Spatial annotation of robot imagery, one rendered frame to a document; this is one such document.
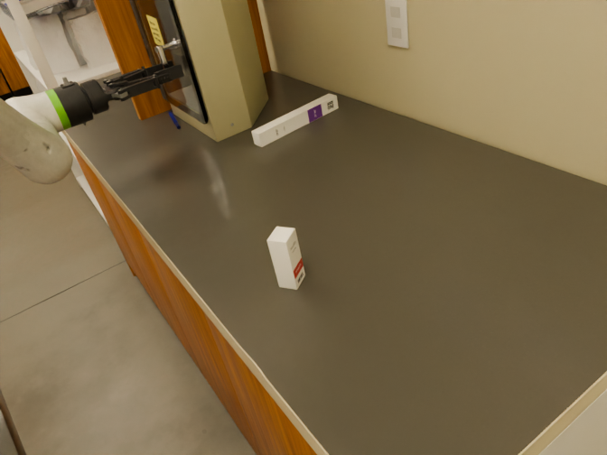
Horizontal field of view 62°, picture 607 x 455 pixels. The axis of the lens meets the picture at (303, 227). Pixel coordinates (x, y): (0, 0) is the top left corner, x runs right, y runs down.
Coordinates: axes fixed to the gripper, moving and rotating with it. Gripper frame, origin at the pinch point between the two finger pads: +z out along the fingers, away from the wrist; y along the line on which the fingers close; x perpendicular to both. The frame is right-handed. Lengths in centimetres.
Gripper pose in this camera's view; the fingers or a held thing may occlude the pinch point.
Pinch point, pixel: (165, 71)
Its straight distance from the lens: 135.9
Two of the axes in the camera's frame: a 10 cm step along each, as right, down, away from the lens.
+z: 8.1, -4.4, 3.8
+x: 1.7, 8.0, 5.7
